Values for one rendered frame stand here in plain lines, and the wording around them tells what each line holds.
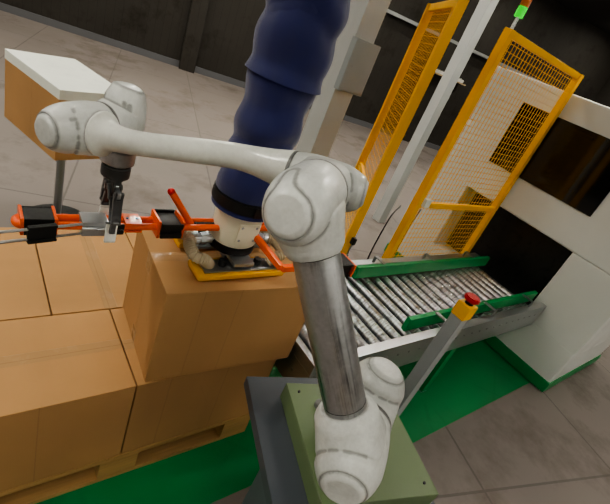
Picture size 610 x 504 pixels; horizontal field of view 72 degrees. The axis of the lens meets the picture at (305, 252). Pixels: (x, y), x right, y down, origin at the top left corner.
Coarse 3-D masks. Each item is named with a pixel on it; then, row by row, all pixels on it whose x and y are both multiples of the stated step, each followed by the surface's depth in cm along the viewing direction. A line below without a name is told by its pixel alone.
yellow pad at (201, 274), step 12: (192, 264) 139; (216, 264) 143; (228, 264) 146; (264, 264) 154; (204, 276) 136; (216, 276) 139; (228, 276) 142; (240, 276) 145; (252, 276) 148; (264, 276) 152
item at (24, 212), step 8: (24, 208) 110; (32, 208) 111; (40, 208) 113; (48, 208) 114; (24, 216) 107; (32, 216) 109; (40, 216) 110; (48, 216) 111; (56, 216) 112; (24, 224) 107; (32, 224) 108; (24, 232) 109; (56, 232) 113
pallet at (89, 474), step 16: (240, 416) 196; (192, 432) 181; (208, 432) 197; (224, 432) 196; (240, 432) 205; (144, 448) 168; (160, 448) 183; (176, 448) 185; (192, 448) 189; (96, 464) 157; (112, 464) 163; (128, 464) 169; (144, 464) 175; (48, 480) 148; (64, 480) 159; (80, 480) 161; (96, 480) 164; (0, 496) 139; (16, 496) 150; (32, 496) 151; (48, 496) 153
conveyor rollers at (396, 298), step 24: (360, 288) 255; (384, 288) 264; (408, 288) 274; (432, 288) 289; (456, 288) 304; (480, 288) 319; (504, 288) 333; (360, 312) 231; (384, 312) 241; (408, 312) 250; (384, 336) 220
